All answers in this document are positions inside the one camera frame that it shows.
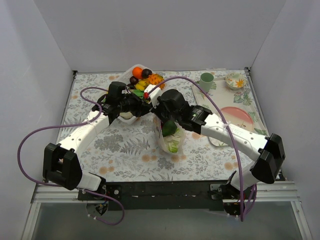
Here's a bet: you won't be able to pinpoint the green cup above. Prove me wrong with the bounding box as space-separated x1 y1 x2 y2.
199 72 214 93

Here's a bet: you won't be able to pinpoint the floral tablecloth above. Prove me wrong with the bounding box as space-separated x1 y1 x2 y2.
64 70 245 182

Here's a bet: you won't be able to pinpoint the floral serving tray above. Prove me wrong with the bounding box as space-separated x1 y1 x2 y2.
207 77 268 136

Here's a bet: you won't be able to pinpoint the floral bowl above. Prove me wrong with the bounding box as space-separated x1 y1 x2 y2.
225 72 247 90

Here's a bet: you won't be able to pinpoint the aluminium frame rail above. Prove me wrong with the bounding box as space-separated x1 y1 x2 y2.
31 181 301 203

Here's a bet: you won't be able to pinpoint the small dark plum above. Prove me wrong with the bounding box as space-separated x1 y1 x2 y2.
129 76 139 85

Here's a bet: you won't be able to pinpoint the pale cabbage wedge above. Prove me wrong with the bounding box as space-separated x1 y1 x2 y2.
119 112 133 120

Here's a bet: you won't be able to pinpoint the small yellow fruits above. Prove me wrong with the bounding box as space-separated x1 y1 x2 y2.
135 80 149 91

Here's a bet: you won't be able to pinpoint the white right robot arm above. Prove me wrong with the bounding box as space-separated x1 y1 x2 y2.
144 88 285 199

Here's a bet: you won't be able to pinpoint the dark green avocado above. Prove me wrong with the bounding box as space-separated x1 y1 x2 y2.
162 120 178 137

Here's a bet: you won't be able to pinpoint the orange pineapple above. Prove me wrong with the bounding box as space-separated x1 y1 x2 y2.
146 73 164 86

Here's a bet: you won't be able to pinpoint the pink plate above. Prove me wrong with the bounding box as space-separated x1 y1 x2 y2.
220 106 254 132

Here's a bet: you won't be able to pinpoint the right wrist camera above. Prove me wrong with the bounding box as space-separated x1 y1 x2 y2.
144 84 163 108

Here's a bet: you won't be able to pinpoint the orange fruit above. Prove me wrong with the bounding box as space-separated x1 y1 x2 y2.
132 66 143 80

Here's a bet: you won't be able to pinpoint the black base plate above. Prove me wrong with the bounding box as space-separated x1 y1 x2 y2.
77 180 251 211

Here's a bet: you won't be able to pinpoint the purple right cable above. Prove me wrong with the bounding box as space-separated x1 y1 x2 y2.
149 76 258 222

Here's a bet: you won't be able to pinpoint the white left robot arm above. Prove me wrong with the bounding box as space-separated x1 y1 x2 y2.
42 81 152 200

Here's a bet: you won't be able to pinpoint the clear zip top bag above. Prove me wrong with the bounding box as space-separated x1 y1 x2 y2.
153 116 186 155

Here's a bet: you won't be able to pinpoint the white fruit basket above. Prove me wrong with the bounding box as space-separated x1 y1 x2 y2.
114 64 147 125

